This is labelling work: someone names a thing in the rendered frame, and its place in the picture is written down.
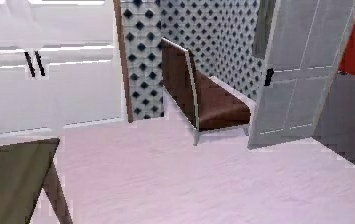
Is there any dark olive wooden table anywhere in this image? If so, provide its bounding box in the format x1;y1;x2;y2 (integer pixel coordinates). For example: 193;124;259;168
0;137;74;224

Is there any white cabinet with drawers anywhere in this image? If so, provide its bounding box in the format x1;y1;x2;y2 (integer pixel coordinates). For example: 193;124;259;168
0;0;128;138

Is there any brown tufted sofa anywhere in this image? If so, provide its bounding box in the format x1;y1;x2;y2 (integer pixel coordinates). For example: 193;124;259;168
160;37;252;147

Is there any grey panelled room door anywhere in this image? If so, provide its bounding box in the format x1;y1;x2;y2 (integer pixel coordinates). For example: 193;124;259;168
247;0;355;150

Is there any black cabinet handle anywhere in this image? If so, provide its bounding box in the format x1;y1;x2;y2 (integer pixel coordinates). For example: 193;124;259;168
23;50;36;79
33;49;47;77

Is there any black door handle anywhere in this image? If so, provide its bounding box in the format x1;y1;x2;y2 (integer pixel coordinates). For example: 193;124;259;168
264;67;275;87

